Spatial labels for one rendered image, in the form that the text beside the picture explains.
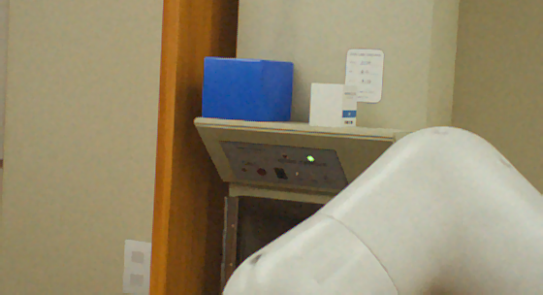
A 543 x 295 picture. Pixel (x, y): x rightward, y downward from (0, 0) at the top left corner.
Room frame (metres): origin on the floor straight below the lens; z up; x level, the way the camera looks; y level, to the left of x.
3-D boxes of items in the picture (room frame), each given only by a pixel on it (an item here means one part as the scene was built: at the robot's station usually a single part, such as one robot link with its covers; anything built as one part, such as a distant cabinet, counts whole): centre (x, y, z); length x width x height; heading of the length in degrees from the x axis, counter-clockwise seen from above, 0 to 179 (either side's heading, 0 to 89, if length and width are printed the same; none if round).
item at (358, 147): (1.62, -0.04, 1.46); 0.32 x 0.12 x 0.10; 62
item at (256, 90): (1.67, 0.05, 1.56); 0.10 x 0.10 x 0.09; 62
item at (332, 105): (1.60, -0.08, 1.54); 0.05 x 0.05 x 0.06; 62
